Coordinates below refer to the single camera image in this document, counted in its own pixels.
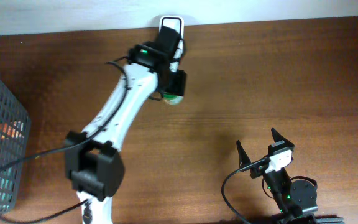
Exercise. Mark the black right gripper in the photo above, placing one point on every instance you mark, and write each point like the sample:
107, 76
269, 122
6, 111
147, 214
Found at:
243, 158

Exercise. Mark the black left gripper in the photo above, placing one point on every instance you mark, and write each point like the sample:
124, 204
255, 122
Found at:
180, 84

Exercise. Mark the green lid jar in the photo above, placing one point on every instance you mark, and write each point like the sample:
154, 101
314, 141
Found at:
172, 99

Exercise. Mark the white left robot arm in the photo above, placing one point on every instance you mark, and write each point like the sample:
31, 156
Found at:
93, 162

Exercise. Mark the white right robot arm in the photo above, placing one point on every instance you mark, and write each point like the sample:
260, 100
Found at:
295, 196

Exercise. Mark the white barcode scanner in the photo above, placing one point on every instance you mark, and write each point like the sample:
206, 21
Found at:
176, 23

